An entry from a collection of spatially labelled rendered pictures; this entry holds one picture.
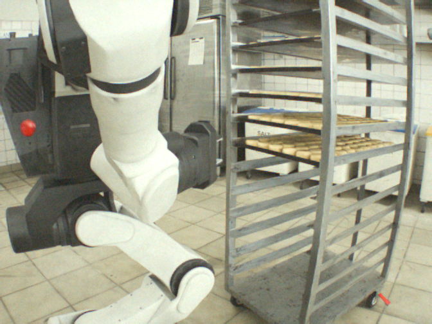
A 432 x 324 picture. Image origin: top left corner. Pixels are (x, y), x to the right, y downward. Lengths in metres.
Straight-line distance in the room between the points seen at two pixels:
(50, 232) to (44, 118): 0.26
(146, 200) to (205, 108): 3.16
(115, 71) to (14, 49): 0.44
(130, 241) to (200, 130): 0.34
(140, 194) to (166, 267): 0.56
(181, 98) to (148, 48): 3.52
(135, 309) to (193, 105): 2.93
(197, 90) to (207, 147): 3.02
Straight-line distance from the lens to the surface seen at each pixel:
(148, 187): 0.37
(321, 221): 0.96
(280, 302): 1.39
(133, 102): 0.28
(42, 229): 0.76
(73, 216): 0.77
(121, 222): 0.77
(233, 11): 1.25
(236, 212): 1.32
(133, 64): 0.26
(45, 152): 0.68
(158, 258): 0.89
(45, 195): 0.74
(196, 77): 3.61
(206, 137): 0.58
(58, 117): 0.65
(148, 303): 0.97
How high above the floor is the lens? 0.98
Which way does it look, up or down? 13 degrees down
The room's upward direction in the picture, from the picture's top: straight up
